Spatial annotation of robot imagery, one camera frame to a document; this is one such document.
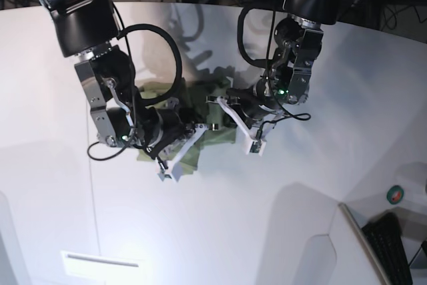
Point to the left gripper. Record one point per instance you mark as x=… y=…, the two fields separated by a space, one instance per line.
x=250 y=108

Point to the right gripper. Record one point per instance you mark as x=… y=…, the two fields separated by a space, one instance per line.
x=172 y=122

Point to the green t-shirt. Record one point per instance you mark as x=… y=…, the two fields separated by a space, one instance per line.
x=191 y=103

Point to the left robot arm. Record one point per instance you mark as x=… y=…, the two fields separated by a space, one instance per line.
x=287 y=71

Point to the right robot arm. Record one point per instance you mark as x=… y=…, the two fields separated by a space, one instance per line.
x=123 y=118

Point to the green tape roll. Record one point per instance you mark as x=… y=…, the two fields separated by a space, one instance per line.
x=395 y=195

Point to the black keyboard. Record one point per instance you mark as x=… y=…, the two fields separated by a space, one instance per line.
x=384 y=237

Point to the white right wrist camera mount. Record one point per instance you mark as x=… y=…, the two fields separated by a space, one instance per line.
x=172 y=169

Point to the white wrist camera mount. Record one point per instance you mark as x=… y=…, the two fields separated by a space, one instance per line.
x=254 y=139
x=172 y=169

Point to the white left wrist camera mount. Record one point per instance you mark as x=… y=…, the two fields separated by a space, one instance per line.
x=254 y=139

